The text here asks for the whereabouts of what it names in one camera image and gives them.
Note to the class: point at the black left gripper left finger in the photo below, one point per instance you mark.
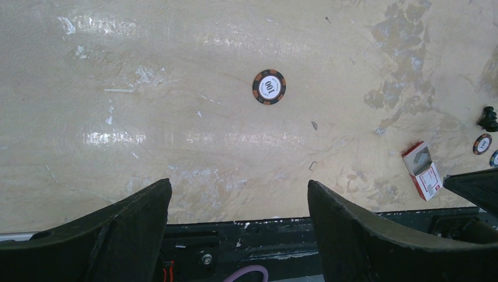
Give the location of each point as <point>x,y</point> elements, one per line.
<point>120,242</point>

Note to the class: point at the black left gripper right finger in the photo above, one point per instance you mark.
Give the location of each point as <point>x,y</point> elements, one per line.
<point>356,244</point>

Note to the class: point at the staple box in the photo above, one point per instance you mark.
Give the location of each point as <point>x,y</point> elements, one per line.
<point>422,170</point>

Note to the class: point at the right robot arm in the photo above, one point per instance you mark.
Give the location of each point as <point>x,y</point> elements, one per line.
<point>478,187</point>

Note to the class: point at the green poker chip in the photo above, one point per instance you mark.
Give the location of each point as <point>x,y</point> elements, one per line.
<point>493,161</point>

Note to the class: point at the brown poker chip right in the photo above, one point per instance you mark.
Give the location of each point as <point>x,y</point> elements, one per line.
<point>482,144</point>

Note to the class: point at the brown poker chip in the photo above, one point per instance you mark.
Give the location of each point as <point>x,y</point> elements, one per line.
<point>269,87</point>
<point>482,144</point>

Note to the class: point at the brown poker chip left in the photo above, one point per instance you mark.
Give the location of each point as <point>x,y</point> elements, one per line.
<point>269,87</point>

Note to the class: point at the black screw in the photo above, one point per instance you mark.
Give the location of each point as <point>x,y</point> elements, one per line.
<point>488,121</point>

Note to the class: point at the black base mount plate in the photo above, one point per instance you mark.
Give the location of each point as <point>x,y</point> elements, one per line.
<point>286,247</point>

